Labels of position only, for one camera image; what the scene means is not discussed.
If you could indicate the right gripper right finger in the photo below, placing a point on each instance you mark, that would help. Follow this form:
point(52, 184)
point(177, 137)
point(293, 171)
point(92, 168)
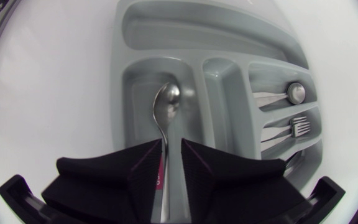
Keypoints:
point(238, 189)

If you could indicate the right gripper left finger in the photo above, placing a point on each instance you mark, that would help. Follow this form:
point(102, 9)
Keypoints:
point(104, 186)

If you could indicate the grey cutlery tray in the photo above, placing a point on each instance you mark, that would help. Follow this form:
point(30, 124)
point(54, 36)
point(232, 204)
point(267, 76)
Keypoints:
point(222, 93)

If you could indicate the steel knife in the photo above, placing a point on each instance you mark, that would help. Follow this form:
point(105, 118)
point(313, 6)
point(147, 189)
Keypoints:
point(293, 161)

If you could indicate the steel fork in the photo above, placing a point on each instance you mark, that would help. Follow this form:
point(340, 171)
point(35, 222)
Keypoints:
point(301, 130)
point(297, 119)

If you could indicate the steel spoon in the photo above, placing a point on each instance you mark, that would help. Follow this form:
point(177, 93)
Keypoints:
point(166, 102)
point(296, 92)

